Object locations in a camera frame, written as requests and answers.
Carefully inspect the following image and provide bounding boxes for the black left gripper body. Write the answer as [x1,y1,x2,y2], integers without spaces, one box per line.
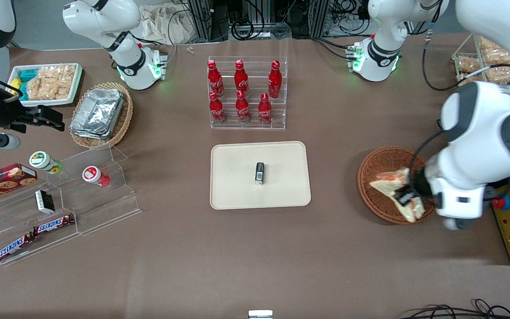
[413,166,436,201]

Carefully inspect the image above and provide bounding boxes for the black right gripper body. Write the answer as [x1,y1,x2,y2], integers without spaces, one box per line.
[0,90,39,134]

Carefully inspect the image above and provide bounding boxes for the triangle sandwich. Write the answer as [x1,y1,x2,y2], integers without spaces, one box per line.
[369,167,426,223]

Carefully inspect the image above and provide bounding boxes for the brown round wicker basket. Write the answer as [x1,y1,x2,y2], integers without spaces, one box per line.
[357,146,437,226]

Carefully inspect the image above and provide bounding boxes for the white rectangular snack tray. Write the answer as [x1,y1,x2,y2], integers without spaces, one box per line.
[7,62,84,108]

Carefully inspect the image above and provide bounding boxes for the aluminium foil tray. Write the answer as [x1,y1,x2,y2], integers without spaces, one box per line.
[70,88,126,140]

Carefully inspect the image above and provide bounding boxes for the light oval wicker basket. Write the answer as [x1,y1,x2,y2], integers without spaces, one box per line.
[69,82,134,150]

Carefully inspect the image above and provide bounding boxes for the cream plastic tray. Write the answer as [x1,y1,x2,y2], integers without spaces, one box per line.
[210,141,312,210]

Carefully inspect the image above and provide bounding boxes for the clear bag rice crackers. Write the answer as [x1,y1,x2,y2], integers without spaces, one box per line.
[27,65,77,101]

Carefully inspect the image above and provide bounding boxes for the green lidded cup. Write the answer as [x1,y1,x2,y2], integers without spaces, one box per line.
[29,151,64,175]

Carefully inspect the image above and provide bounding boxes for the teal snack packet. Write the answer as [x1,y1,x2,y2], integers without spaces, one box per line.
[18,68,39,102]

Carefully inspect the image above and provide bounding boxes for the red cookie box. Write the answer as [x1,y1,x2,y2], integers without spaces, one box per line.
[0,163,38,206]

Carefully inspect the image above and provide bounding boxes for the red lidded cup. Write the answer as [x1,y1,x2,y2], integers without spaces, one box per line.
[82,165,111,188]

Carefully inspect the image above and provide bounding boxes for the small black box white side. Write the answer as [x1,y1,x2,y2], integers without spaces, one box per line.
[35,189,56,214]

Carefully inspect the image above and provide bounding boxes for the Snickers bar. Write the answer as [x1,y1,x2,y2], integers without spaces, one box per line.
[0,232,35,262]
[32,214,76,236]

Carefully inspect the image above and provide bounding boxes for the clear acrylic step shelf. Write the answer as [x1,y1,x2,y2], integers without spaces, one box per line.
[0,145,142,268]

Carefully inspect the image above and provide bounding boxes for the beige cloth bag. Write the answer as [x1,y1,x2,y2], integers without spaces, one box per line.
[139,3,196,45]

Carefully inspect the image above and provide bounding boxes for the red cola bottle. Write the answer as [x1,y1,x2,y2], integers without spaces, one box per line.
[207,60,225,98]
[258,93,273,125]
[209,91,227,125]
[268,60,283,99]
[234,60,250,94]
[235,90,251,124]

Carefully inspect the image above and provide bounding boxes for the clear acrylic bottle rack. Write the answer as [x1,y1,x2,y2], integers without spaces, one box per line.
[207,56,290,131]

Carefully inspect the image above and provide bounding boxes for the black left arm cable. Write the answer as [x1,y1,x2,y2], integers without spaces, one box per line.
[410,20,510,179]

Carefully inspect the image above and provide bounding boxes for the black floor cables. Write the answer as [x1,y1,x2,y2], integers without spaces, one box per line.
[398,299,510,319]

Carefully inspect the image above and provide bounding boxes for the wire basket with snacks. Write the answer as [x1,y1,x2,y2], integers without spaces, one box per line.
[452,33,510,87]

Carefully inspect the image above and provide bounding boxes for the aluminium frame post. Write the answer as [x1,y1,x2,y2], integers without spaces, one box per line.
[187,0,230,43]
[307,0,332,39]

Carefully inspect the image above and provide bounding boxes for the coiled black cable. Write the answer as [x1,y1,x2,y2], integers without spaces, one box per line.
[230,17,256,42]

